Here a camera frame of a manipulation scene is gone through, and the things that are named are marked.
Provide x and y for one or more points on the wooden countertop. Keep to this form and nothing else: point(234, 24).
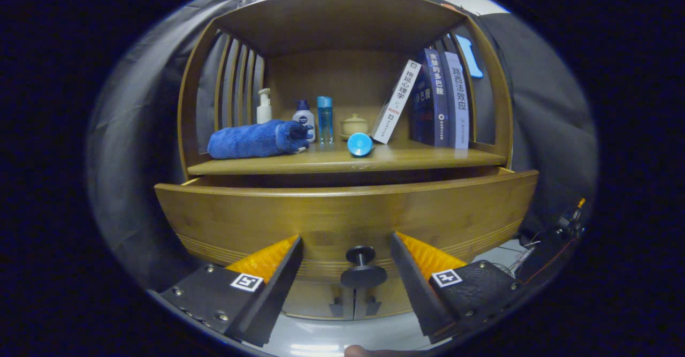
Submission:
point(417, 156)

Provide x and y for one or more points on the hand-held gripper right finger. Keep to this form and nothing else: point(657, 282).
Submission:
point(415, 293)

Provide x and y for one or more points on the white book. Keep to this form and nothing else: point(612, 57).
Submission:
point(398, 100)

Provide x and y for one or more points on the beige lidded teacup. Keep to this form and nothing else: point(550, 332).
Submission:
point(354, 125)

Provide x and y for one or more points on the dark blue book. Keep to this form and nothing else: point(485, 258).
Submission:
point(439, 100)

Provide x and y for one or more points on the white bottle with blue cap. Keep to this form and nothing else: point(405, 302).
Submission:
point(304, 117)

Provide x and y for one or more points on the light purple book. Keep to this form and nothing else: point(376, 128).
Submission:
point(458, 100)

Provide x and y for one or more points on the light blue tube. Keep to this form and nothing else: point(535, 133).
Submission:
point(360, 144)

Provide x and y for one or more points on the black device with orange part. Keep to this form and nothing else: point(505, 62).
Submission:
point(570, 220)

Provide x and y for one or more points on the black backdrop cloth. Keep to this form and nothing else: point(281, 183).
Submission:
point(139, 132)

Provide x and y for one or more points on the wooden drawer with black knob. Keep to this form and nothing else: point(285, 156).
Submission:
point(332, 207)

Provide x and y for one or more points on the white pump bottle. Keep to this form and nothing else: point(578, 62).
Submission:
point(264, 112)

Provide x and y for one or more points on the folded blue towel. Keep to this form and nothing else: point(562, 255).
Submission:
point(251, 140)

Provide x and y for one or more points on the wooden cabinet door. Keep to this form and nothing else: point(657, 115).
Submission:
point(393, 295)
point(313, 298)

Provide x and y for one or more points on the clear blue bottle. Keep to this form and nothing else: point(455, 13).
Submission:
point(325, 119)

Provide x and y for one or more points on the wooden cabinet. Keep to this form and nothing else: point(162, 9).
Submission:
point(342, 20)

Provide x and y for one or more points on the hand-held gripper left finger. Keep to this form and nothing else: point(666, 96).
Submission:
point(275, 298)

